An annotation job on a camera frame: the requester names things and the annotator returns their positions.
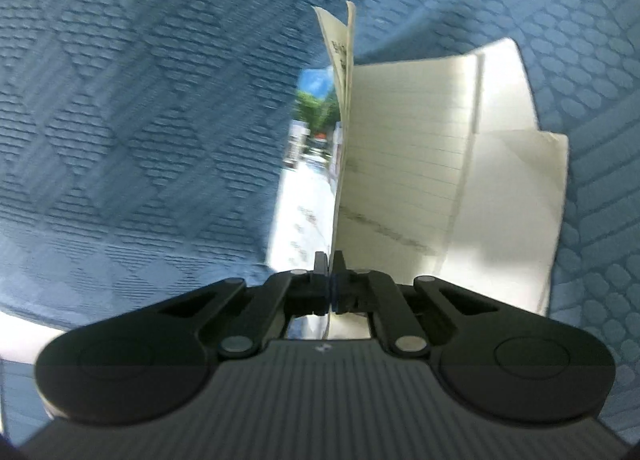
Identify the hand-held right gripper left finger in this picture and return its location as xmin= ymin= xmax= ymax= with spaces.
xmin=145 ymin=251 xmax=332 ymax=359

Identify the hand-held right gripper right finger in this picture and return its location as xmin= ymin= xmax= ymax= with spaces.
xmin=331 ymin=251 xmax=502 ymax=358

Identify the blue textured seat cushion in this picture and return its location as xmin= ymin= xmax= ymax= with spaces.
xmin=350 ymin=0 xmax=640 ymax=446
xmin=0 ymin=0 xmax=396 ymax=336

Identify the white paper sheet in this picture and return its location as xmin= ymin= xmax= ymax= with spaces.
xmin=474 ymin=37 xmax=540 ymax=138

